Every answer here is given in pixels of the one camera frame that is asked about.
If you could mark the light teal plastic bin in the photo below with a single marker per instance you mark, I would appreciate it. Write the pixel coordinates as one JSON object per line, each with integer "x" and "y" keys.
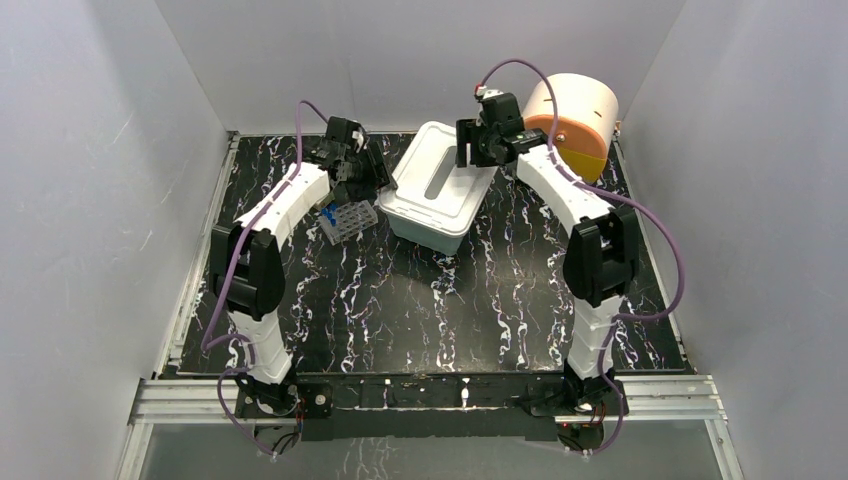
{"x": 440, "y": 233}

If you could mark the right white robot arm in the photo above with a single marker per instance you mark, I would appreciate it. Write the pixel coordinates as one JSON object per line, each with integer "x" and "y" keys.
{"x": 601, "y": 258}

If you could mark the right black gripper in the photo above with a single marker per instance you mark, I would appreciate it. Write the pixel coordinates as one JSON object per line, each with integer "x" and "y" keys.
{"x": 466, "y": 132}

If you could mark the round orange yellow drawer cabinet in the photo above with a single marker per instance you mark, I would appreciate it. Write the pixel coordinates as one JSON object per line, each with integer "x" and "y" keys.
{"x": 580, "y": 115}

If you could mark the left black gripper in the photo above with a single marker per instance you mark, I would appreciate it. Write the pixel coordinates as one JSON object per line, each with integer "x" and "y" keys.
{"x": 361, "y": 177}

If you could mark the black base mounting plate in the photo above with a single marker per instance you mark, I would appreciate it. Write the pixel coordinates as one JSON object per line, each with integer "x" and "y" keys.
{"x": 424, "y": 424}

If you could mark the white bin lid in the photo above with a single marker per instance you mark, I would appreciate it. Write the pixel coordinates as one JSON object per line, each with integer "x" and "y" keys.
{"x": 429, "y": 181}

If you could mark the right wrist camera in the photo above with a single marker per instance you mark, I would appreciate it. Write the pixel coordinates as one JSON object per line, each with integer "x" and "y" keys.
{"x": 483, "y": 92}

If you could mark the aluminium frame rail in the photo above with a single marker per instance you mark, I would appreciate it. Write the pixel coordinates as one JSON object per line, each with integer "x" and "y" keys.
{"x": 651, "y": 398}

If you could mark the clear test tube rack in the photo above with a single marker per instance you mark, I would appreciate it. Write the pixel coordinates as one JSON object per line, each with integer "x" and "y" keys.
{"x": 341, "y": 223}

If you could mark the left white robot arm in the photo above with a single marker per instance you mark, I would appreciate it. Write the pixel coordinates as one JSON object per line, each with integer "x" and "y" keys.
{"x": 247, "y": 277}

